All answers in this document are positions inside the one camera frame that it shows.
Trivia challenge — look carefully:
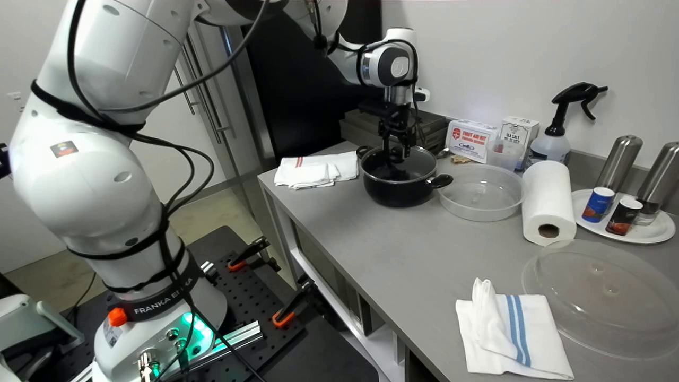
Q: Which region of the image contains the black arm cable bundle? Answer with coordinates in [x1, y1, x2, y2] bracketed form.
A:
[29, 0, 426, 382]

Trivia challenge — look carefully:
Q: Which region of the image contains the aluminium rail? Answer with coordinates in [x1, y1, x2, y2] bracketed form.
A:
[70, 317, 268, 382]

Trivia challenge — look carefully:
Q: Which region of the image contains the black cooking pot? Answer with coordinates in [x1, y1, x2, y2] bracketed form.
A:
[356, 145, 455, 211]

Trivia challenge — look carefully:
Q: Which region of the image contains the steel shaker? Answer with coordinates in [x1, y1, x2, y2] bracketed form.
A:
[635, 140, 679, 214]
[595, 133, 646, 195]

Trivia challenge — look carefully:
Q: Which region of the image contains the red spice jar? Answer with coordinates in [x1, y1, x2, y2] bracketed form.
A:
[605, 195, 646, 238]

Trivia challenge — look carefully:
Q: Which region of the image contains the dark grey tray box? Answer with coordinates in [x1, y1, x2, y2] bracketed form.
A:
[338, 103, 452, 155]

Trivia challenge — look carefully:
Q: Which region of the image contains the black perforated robot table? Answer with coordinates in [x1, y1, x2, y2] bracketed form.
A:
[0, 226, 381, 382]

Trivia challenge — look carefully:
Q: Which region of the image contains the white shelf cabinet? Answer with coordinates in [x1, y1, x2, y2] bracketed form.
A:
[262, 178, 413, 382]

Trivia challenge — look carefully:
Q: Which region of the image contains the white plate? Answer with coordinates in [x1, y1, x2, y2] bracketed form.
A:
[571, 186, 677, 247]

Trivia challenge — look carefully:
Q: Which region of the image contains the small white carton box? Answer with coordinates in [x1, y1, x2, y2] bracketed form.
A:
[493, 114, 541, 174]

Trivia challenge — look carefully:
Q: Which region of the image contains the grey white device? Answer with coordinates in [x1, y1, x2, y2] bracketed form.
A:
[0, 293, 84, 382]

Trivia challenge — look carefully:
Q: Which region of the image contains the white towel with red stripe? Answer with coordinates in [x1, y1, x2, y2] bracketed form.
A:
[273, 149, 362, 192]

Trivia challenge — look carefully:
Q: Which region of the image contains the white paper towel roll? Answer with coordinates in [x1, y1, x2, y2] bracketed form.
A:
[521, 160, 580, 248]

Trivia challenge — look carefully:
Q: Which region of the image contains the clear plastic bowl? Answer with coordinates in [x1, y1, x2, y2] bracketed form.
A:
[435, 164, 527, 226]

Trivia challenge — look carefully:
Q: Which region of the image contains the spray bottle with black trigger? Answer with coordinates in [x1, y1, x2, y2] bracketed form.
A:
[528, 81, 609, 166]

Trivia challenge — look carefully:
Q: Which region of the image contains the blue spice jar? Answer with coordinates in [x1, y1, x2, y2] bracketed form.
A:
[580, 184, 615, 226]

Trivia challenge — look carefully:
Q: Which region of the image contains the glass lid with black knob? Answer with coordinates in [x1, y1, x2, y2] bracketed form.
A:
[356, 145, 440, 184]

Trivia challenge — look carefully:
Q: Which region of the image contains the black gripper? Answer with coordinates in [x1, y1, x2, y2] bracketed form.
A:
[376, 103, 421, 169]

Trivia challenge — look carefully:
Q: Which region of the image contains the orange handled clamp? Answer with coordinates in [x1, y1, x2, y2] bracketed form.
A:
[225, 236, 282, 273]
[269, 279, 317, 332]

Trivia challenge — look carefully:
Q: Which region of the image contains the dark steel refrigerator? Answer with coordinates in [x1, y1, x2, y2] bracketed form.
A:
[161, 0, 384, 186]

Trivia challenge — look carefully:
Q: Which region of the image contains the white towel with blue stripes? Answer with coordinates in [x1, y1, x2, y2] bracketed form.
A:
[455, 276, 578, 382]

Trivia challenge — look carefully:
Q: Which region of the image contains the red and white box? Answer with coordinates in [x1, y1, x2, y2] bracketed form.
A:
[444, 117, 501, 166]

